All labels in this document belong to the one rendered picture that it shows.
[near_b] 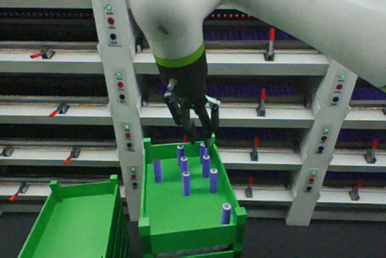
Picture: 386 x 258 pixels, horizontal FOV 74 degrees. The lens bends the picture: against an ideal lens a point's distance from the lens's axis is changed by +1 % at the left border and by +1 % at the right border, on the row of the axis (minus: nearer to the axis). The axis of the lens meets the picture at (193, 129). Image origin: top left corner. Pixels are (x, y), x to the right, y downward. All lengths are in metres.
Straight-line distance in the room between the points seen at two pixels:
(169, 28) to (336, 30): 0.22
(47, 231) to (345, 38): 0.83
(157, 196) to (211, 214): 0.14
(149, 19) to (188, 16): 0.05
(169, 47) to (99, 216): 0.59
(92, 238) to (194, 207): 0.32
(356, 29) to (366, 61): 0.04
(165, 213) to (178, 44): 0.37
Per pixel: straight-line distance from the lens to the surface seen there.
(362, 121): 1.05
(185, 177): 0.60
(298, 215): 1.25
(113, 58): 0.86
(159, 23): 0.39
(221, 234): 0.53
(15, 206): 1.48
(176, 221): 0.59
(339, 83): 0.94
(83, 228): 0.84
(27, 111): 1.09
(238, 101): 0.94
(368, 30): 0.39
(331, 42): 0.41
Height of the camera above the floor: 0.93
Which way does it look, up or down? 30 degrees down
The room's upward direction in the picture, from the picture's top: straight up
